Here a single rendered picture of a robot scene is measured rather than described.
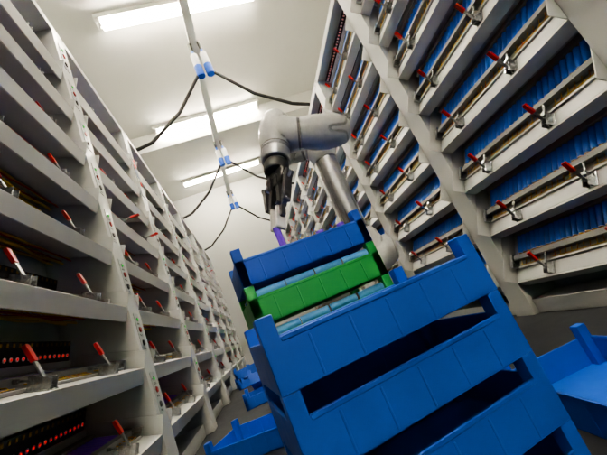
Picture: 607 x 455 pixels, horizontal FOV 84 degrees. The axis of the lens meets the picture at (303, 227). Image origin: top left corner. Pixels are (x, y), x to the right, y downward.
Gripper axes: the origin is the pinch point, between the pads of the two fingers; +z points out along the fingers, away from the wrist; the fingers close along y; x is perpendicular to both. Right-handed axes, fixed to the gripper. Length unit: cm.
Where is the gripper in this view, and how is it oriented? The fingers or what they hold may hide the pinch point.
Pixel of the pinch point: (277, 219)
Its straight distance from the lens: 91.1
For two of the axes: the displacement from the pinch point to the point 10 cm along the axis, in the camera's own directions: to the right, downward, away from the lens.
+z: 0.7, 8.4, -5.3
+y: -6.4, 4.5, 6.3
